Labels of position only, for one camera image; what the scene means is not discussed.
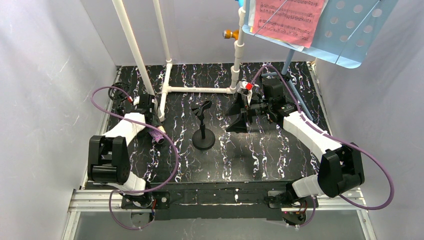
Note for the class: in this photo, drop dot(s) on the purple glitter microphone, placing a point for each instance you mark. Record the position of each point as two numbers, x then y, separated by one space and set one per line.
156 136

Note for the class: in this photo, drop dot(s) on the white PVC pipe frame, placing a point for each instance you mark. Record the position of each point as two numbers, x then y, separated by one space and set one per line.
168 33

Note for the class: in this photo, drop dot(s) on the black round-base microphone stand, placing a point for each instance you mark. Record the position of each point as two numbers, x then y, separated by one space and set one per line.
203 138

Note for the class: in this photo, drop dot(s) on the pink microphone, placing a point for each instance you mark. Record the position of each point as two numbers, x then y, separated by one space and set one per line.
160 128

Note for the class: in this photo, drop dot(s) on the orange knob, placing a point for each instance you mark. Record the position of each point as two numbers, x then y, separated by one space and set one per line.
229 34

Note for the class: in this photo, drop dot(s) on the blue music stand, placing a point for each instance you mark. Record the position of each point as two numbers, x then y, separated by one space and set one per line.
344 33

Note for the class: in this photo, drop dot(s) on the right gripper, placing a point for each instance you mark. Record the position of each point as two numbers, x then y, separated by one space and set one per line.
246 111

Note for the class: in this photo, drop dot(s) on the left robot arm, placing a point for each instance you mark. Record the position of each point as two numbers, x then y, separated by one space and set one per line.
108 155

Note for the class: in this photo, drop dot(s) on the pink sheet music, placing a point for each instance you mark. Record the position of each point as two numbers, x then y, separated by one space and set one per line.
293 22

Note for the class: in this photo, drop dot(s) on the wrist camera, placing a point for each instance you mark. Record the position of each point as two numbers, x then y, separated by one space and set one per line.
134 101
244 89

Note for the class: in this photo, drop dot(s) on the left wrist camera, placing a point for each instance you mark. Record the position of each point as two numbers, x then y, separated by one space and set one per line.
134 101

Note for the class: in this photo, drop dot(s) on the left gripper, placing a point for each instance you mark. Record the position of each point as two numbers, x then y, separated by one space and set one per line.
154 124

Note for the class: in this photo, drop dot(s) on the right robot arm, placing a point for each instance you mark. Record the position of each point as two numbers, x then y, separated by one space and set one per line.
340 166

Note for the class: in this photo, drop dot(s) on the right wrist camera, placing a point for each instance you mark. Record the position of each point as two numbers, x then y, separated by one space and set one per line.
244 89

